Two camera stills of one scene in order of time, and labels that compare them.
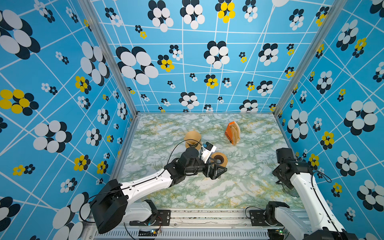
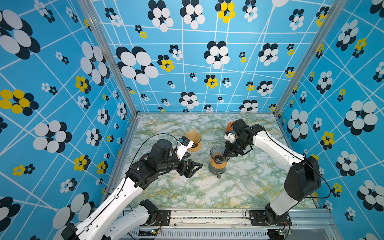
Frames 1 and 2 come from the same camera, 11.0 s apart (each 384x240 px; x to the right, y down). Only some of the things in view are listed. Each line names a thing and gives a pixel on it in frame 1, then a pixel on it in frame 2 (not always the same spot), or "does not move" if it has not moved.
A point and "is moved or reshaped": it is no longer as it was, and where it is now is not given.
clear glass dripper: x=292 y=192 is moved or reshaped
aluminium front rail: x=195 y=225 does not move
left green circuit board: x=141 y=233 does not move
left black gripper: x=213 y=174 -> x=190 y=171
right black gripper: x=275 y=172 -> x=229 y=152
